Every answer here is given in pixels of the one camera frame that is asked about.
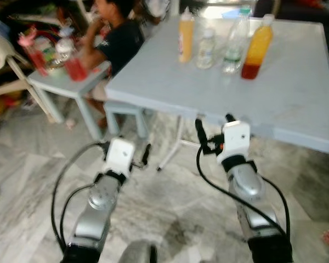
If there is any red plastic cup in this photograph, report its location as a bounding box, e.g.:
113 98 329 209
63 55 89 82

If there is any large grey folding table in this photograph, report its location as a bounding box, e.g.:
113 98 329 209
105 15 329 155

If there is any short black arm cable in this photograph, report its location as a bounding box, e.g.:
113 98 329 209
59 183 97 244
257 174 292 233

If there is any small light blue stool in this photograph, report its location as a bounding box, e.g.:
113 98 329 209
104 100 150 139

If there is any grey robot leg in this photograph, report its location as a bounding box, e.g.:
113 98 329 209
117 241 159 263

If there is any red bottle with pink lid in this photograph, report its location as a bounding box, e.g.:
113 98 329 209
19 26 49 77

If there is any white plastic chair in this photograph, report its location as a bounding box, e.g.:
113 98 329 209
0 32 46 100

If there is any short clear plastic bottle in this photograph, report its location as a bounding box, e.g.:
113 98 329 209
196 27 216 71

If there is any small grey side table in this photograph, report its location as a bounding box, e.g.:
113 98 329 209
27 59 111 141

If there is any clear bottle with white cap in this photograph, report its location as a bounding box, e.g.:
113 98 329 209
54 27 78 67

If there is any orange and red drink bottle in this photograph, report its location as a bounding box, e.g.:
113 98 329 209
241 14 275 81

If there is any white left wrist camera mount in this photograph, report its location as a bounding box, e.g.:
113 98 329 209
103 138 137 177

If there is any child in black shirt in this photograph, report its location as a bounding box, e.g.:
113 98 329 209
78 0 146 78

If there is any tall clear green-capped bottle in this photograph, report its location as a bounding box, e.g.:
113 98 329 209
222 5 252 75

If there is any short black left arm cable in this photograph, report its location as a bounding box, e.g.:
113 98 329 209
59 183 97 244

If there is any labelled yellow juice bottle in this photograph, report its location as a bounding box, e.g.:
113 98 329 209
178 8 196 64

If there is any short black right arm cable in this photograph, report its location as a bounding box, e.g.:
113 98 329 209
257 174 292 233

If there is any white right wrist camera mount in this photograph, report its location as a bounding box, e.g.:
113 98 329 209
216 121 252 166

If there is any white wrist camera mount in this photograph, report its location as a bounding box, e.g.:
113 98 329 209
216 121 252 166
103 138 137 177

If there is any white metal table leg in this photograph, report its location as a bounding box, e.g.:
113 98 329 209
156 114 205 172

